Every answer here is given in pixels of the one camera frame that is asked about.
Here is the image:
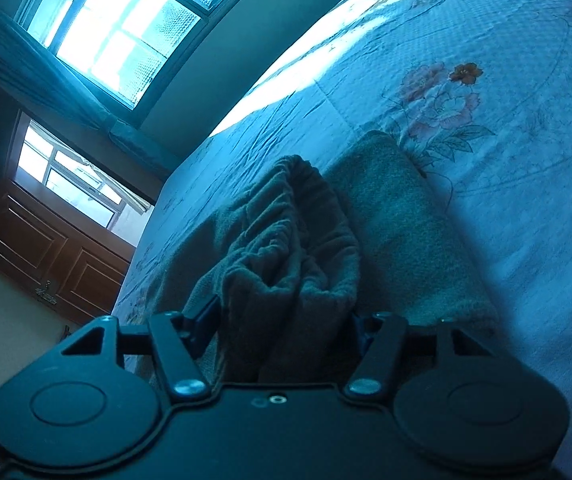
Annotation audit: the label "floral blue bed sheet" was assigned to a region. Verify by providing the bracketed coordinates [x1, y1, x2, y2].
[115, 0, 572, 478]

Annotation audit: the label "large sliding glass window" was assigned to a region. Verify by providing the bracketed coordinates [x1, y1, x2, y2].
[16, 0, 242, 126]

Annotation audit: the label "blue left curtain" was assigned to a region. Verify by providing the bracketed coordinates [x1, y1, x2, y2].
[0, 11, 180, 180]

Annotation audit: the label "far room window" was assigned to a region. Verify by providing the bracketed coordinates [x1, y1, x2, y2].
[18, 119, 154, 233]

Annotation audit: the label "brown wooden door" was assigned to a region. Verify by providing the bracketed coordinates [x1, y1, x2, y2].
[0, 179, 134, 325]

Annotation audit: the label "grey-green fleece pants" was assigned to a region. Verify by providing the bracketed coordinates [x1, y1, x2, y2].
[128, 131, 498, 384]

